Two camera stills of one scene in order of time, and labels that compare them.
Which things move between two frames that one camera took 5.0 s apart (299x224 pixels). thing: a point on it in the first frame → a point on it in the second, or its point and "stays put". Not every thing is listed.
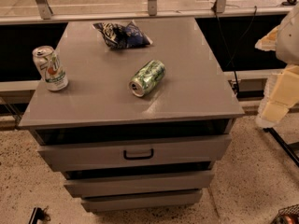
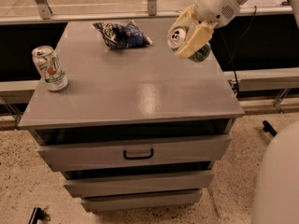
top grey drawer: [135, 152] stays put
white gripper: [289, 42] → [214, 7]
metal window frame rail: [48, 16] stays put
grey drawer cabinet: [137, 128] stays put
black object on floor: [38, 214] stays put
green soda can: [147, 77] → [176, 39]
